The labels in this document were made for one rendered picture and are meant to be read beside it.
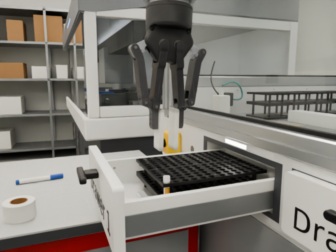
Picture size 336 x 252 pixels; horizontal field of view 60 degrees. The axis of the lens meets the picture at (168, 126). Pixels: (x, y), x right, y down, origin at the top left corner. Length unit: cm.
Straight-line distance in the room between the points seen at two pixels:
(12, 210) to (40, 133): 410
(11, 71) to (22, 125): 88
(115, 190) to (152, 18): 26
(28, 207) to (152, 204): 36
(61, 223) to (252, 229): 42
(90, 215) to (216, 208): 33
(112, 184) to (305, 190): 30
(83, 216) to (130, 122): 73
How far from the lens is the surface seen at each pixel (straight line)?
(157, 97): 47
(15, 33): 439
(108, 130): 138
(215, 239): 83
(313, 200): 50
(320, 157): 50
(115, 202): 44
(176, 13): 47
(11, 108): 435
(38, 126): 482
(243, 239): 71
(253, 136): 62
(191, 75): 50
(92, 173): 55
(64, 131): 480
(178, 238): 82
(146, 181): 61
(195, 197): 50
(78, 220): 73
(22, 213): 75
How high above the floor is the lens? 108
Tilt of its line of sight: 9 degrees down
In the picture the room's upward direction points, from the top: straight up
